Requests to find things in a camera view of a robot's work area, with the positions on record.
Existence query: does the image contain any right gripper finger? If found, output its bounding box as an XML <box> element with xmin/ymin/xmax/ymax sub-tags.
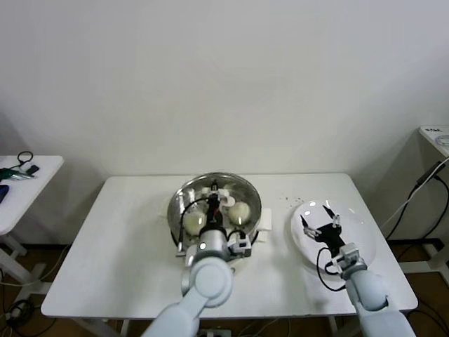
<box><xmin>299</xmin><ymin>215</ymin><xmax>319</xmax><ymax>238</ymax></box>
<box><xmin>322</xmin><ymin>205</ymin><xmax>342</xmax><ymax>229</ymax></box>

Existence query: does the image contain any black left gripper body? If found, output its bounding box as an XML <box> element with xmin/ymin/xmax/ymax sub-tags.
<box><xmin>205</xmin><ymin>196</ymin><xmax>224</xmax><ymax>231</ymax></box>

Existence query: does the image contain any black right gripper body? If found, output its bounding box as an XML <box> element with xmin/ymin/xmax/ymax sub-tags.
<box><xmin>314</xmin><ymin>223</ymin><xmax>347</xmax><ymax>251</ymax></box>

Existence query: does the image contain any white steamed baozi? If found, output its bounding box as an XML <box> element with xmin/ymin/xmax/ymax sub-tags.
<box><xmin>184</xmin><ymin>212</ymin><xmax>208</xmax><ymax>237</ymax></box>
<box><xmin>228</xmin><ymin>202</ymin><xmax>252</xmax><ymax>225</ymax></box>

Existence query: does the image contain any glass lid with white handle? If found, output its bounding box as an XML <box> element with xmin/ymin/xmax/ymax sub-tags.
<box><xmin>167</xmin><ymin>171</ymin><xmax>263</xmax><ymax>246</ymax></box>

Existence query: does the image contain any steel steamer basket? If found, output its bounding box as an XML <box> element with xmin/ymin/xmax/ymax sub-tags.
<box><xmin>159</xmin><ymin>175</ymin><xmax>274</xmax><ymax>253</ymax></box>

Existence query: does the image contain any white round plate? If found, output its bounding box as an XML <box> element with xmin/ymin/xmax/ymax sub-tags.
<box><xmin>290</xmin><ymin>199</ymin><xmax>378</xmax><ymax>277</ymax></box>

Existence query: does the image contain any white electric cooker base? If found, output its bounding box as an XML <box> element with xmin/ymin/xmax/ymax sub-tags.
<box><xmin>171</xmin><ymin>227</ymin><xmax>271</xmax><ymax>271</ymax></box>

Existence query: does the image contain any white power strip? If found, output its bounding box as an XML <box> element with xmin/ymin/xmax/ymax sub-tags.
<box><xmin>199</xmin><ymin>327</ymin><xmax>232</xmax><ymax>337</ymax></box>

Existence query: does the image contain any white side table with tools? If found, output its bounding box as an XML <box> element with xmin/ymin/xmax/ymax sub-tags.
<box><xmin>0</xmin><ymin>155</ymin><xmax>65</xmax><ymax>292</ymax></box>

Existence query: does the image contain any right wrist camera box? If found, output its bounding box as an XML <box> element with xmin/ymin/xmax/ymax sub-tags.
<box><xmin>328</xmin><ymin>244</ymin><xmax>368</xmax><ymax>275</ymax></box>

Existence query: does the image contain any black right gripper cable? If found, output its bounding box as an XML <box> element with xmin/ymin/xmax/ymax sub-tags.
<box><xmin>316</xmin><ymin>247</ymin><xmax>348</xmax><ymax>291</ymax></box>

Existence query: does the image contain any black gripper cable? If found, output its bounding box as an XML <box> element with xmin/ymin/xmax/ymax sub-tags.
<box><xmin>177</xmin><ymin>198</ymin><xmax>211</xmax><ymax>254</ymax></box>
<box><xmin>316</xmin><ymin>247</ymin><xmax>348</xmax><ymax>291</ymax></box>

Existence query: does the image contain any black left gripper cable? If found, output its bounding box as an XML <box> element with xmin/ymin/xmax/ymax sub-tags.
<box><xmin>177</xmin><ymin>198</ymin><xmax>211</xmax><ymax>254</ymax></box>

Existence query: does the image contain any white wall cable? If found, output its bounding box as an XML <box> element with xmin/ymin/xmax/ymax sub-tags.
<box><xmin>381</xmin><ymin>161</ymin><xmax>449</xmax><ymax>231</ymax></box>

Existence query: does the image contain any black cable with adapter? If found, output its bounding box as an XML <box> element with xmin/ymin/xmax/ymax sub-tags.
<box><xmin>385</xmin><ymin>161</ymin><xmax>449</xmax><ymax>242</ymax></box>

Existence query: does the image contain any green handled tool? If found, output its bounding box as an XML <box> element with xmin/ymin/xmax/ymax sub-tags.
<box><xmin>0</xmin><ymin>167</ymin><xmax>38</xmax><ymax>182</ymax></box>

